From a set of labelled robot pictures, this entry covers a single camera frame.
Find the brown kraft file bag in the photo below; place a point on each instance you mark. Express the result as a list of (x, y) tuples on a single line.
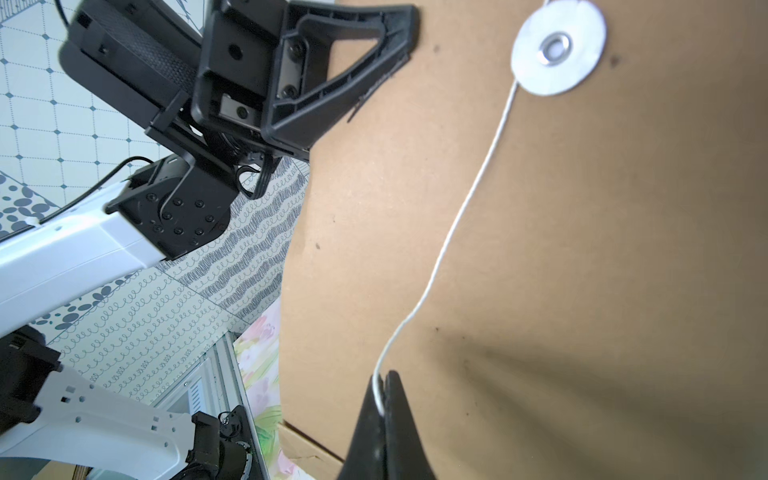
[(571, 287), (301, 458)]

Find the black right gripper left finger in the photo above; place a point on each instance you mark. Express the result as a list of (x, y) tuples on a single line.
[(366, 456)]

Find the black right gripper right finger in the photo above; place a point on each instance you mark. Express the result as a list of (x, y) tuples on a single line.
[(405, 454)]

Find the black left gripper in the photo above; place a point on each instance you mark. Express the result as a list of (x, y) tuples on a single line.
[(328, 60)]

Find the aluminium mounting rail frame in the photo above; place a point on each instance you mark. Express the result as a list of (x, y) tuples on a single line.
[(216, 390)]

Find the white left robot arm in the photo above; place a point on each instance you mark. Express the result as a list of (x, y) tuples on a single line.
[(141, 58)]

